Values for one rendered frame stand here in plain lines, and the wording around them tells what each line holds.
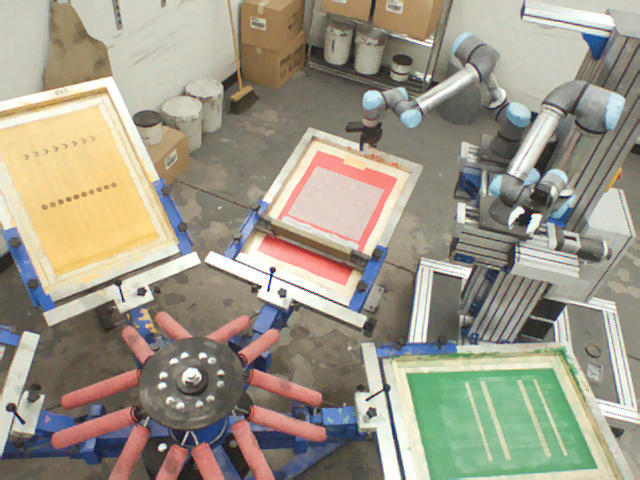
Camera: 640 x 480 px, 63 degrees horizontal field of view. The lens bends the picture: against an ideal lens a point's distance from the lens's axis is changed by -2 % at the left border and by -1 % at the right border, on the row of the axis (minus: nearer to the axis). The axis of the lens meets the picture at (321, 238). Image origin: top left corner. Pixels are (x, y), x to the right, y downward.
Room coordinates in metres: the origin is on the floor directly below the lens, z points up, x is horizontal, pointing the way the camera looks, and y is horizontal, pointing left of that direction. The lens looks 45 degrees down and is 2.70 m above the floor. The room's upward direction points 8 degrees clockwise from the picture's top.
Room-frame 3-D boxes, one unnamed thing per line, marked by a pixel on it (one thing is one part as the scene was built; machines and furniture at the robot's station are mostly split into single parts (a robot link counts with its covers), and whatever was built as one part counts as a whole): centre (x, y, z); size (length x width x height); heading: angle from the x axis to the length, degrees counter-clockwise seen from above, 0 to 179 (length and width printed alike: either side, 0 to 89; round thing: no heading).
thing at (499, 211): (1.75, -0.76, 1.31); 0.15 x 0.15 x 0.10
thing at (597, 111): (1.68, -0.88, 1.63); 0.15 x 0.12 x 0.55; 58
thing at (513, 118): (2.25, -0.83, 1.42); 0.13 x 0.12 x 0.14; 29
